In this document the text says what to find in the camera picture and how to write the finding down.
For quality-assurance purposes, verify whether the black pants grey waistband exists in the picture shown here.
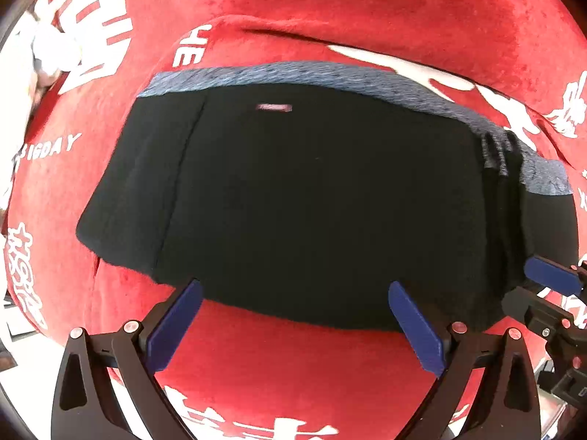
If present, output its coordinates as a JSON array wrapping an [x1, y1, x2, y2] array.
[[77, 62, 579, 330]]

